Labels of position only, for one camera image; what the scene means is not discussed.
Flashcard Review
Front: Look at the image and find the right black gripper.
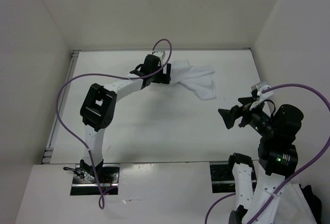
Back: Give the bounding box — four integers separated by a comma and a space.
218, 94, 277, 135

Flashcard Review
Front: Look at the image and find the white skirt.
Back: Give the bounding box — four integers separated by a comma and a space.
170, 60, 217, 101

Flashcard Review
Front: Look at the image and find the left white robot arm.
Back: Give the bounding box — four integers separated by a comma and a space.
79, 54, 172, 183

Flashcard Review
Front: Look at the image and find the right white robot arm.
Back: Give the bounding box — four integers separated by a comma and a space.
218, 97, 304, 223

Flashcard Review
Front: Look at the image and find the white cloth pile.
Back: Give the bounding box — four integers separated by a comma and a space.
275, 184, 317, 224

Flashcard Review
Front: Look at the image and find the black cloth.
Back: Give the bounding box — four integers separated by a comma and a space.
300, 185, 322, 224

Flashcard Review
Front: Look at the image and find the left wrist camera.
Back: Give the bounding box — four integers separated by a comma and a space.
152, 51, 166, 60

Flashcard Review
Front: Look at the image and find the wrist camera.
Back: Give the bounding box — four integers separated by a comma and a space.
250, 81, 274, 110
152, 51, 166, 60

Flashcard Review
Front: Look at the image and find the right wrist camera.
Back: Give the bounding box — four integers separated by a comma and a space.
250, 81, 274, 110

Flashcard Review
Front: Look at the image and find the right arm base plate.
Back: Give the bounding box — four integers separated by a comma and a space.
209, 162, 235, 194

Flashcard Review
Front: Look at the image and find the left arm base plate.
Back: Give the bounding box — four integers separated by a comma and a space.
70, 164, 121, 196

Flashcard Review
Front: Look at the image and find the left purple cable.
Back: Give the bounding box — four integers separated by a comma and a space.
56, 38, 173, 210

